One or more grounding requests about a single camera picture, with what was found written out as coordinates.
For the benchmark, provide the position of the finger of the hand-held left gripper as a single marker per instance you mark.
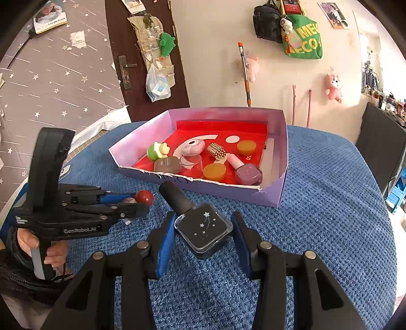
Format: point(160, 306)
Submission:
point(133, 211)
point(117, 198)

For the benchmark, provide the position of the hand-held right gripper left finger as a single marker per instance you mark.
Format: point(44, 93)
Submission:
point(165, 247)

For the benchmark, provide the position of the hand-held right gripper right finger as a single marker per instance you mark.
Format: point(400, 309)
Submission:
point(242, 244)

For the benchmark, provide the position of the red-capped glitter bottle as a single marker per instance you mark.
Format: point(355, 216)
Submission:
point(144, 197)

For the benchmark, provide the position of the black star nail polish bottle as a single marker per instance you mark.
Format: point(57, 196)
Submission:
point(203, 230)

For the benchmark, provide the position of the purple cardboard box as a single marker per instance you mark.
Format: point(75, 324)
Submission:
point(222, 192)

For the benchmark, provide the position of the brown oval case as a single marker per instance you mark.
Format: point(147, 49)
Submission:
point(166, 165)

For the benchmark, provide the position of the clear plastic cup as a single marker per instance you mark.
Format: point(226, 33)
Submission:
point(190, 168)

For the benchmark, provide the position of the orange round puck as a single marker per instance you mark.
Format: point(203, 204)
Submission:
point(214, 172)
point(246, 147)

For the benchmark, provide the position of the pink round case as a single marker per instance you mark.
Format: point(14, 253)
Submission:
point(193, 146)

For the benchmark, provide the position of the gold studded cylinder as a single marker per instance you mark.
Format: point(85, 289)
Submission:
point(217, 151)

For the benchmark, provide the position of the person's left forearm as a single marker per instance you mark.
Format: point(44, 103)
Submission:
point(19, 285)

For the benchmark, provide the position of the person's left hand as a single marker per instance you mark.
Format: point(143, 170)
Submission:
point(55, 253)

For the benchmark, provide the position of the green white toy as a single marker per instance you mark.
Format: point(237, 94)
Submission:
point(154, 152)

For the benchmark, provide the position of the pink nail polish bottle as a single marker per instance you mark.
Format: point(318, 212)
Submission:
point(249, 174)

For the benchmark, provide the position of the white table cover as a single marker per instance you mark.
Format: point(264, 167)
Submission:
point(101, 125)

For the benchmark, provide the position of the blue knitted blanket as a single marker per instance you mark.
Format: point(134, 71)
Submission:
point(317, 238)

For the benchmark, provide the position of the red paper sheet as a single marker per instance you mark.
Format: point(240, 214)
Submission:
point(253, 133)

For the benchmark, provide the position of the white plastic bag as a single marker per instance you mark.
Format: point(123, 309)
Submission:
point(157, 85)

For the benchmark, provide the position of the clear hanging organizer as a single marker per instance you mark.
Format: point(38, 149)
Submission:
point(149, 41)

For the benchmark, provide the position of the green plush toy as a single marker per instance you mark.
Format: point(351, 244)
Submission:
point(166, 44)

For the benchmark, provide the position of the blue plastic stool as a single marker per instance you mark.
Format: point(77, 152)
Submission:
point(398, 193)

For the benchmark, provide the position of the dark brown door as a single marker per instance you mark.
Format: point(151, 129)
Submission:
point(117, 31)

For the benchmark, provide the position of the pale pink plush toy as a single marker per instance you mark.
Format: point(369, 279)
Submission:
point(252, 68)

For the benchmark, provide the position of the pink bear plush toy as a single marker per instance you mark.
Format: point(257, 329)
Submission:
point(333, 87)

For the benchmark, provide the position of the printed booklet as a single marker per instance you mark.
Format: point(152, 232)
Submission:
point(49, 14)

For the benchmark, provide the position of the row of small bottles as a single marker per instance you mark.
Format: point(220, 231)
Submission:
point(387, 101)

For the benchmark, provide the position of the green tote bag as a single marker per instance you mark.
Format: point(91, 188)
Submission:
point(306, 47)

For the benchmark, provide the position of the black bag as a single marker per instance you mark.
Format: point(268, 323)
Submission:
point(266, 22)

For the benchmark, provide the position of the red card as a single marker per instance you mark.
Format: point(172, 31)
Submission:
point(291, 7)

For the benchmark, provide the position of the photo wall poster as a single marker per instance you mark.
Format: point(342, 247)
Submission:
point(333, 14)

